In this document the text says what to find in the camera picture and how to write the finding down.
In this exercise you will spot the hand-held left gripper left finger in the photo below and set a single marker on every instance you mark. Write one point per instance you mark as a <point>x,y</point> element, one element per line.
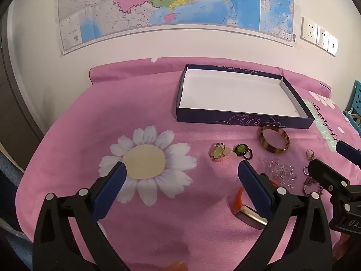
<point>112,187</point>

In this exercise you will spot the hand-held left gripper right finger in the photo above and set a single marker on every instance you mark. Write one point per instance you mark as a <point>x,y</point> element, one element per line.
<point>253,187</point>

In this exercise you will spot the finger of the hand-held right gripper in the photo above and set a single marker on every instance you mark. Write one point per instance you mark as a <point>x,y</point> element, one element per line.
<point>345,148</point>
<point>324,173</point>

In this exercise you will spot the orange smart band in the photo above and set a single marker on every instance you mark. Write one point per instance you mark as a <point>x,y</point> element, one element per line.
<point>239,200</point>

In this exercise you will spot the tortoiseshell bangle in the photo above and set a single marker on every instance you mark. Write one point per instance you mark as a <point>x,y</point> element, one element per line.
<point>263,144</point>

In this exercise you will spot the dark blue cardboard box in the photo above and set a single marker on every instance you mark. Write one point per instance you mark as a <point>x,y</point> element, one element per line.
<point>234,93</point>

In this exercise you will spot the teal pegboard crate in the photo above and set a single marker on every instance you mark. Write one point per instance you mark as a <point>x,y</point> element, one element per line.
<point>356,96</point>

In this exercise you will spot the pink floral blanket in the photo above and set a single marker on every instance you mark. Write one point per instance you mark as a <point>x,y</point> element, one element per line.
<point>84,118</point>

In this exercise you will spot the colourful wall map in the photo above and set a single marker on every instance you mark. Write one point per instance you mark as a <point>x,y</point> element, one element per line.
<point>169,0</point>

